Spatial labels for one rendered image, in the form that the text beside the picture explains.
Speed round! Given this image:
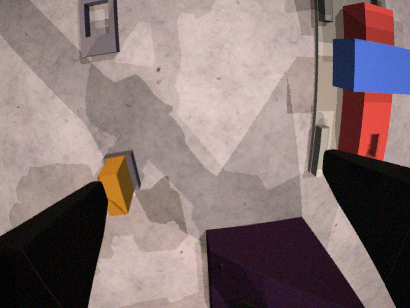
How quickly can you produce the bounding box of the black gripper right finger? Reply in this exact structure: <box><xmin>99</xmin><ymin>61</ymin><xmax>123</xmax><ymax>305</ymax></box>
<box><xmin>322</xmin><ymin>149</ymin><xmax>410</xmax><ymax>308</ymax></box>

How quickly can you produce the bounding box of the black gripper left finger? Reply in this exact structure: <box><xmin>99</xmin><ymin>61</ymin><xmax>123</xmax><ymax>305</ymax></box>
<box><xmin>0</xmin><ymin>181</ymin><xmax>109</xmax><ymax>308</ymax></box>

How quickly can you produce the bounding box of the orange rectangular block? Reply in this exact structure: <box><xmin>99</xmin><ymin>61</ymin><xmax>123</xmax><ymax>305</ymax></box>
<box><xmin>97</xmin><ymin>155</ymin><xmax>134</xmax><ymax>217</ymax></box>

